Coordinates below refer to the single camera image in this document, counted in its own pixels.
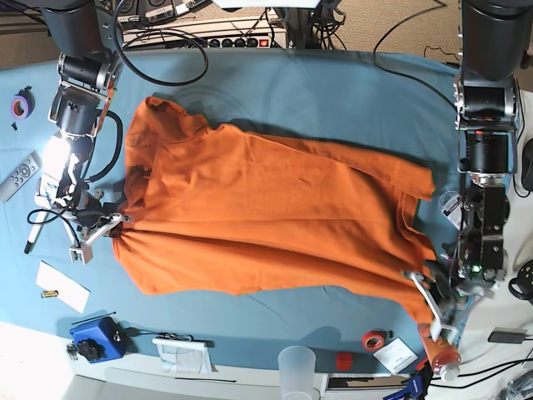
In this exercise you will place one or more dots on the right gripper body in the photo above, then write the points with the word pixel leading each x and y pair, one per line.
pixel 90 218

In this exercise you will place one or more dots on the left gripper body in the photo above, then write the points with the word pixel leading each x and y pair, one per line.
pixel 451 291

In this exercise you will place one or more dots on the orange t-shirt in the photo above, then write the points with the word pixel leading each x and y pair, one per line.
pixel 224 210

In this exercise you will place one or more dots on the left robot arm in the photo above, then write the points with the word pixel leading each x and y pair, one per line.
pixel 495 37

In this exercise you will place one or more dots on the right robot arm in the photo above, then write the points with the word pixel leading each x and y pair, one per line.
pixel 89 39

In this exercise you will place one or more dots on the white marker pen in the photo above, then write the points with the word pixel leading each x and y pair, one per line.
pixel 36 219

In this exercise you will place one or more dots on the orange drink bottle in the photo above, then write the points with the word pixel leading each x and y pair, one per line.
pixel 443 357

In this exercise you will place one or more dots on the white paper card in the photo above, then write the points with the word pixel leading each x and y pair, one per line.
pixel 70 292

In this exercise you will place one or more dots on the grey remote control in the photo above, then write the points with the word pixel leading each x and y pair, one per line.
pixel 22 173

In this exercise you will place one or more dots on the white square note pad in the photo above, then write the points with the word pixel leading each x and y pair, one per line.
pixel 395 356

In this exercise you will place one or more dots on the clear plastic bit case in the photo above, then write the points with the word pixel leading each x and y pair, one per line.
pixel 450 206

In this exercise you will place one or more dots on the small yellow battery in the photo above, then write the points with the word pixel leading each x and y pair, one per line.
pixel 49 294

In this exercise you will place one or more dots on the red tape roll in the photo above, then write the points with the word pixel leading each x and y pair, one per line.
pixel 374 340

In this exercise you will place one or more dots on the blue clamp bottom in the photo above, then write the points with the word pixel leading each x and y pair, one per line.
pixel 416 386

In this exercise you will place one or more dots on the blue box with knob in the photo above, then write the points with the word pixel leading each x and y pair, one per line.
pixel 99 340

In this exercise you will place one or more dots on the small red block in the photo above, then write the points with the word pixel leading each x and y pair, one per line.
pixel 344 361

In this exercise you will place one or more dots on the purple tape roll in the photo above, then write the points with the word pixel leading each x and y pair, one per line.
pixel 22 104

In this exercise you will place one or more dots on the white folded booklet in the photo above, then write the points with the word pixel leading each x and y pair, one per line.
pixel 183 357

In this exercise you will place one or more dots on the translucent plastic cup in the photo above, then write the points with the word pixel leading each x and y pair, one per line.
pixel 296 365

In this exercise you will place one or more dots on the blue table cloth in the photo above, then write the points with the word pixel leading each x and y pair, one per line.
pixel 339 96

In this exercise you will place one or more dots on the black power strip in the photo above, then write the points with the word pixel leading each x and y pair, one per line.
pixel 262 42

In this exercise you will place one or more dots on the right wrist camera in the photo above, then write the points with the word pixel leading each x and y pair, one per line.
pixel 80 254

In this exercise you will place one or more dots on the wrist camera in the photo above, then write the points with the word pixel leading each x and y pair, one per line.
pixel 80 254
pixel 441 330

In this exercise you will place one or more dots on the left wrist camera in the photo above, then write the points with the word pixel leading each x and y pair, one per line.
pixel 441 330

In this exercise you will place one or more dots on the black cable tie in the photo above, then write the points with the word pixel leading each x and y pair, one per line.
pixel 93 318

